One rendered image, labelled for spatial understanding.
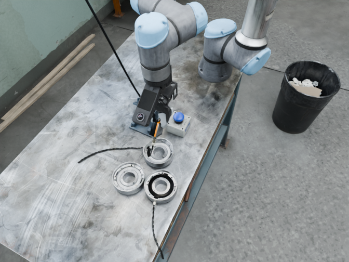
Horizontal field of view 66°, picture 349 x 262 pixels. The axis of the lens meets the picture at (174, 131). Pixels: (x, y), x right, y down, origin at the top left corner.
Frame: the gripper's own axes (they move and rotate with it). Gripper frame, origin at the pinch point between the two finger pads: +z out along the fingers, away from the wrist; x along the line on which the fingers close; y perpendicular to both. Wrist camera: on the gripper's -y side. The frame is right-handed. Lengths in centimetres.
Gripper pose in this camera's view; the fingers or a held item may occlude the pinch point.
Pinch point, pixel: (158, 125)
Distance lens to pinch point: 85.7
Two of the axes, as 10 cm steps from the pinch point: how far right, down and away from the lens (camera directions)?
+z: 0.3, 5.8, 8.1
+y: 4.7, -7.3, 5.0
